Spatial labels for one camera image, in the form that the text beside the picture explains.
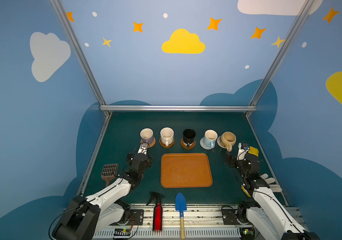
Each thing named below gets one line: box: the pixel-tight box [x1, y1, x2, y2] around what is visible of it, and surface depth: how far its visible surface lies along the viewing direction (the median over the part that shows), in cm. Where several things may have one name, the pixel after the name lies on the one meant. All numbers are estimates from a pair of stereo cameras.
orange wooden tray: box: [160, 153, 213, 188], surface depth 92 cm
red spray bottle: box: [146, 191, 165, 232], surface depth 75 cm
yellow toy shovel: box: [248, 146, 259, 157], surface depth 102 cm
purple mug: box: [139, 127, 154, 145], surface depth 101 cm
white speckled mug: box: [160, 127, 175, 147], surface depth 100 cm
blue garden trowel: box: [175, 192, 187, 240], surface depth 79 cm
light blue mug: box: [203, 129, 218, 148], surface depth 98 cm
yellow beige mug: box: [220, 131, 237, 152], surface depth 98 cm
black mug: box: [182, 128, 196, 148], surface depth 98 cm
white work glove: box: [260, 173, 282, 192], surface depth 88 cm
